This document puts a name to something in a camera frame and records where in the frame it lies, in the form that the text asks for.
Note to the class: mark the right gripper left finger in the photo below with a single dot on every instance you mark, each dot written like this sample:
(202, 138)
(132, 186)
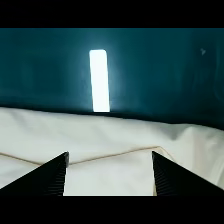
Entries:
(43, 180)

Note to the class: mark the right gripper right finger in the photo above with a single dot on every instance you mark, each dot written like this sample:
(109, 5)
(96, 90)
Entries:
(180, 178)

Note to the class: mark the cream T-shirt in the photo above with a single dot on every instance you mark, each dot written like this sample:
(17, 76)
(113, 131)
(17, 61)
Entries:
(113, 140)

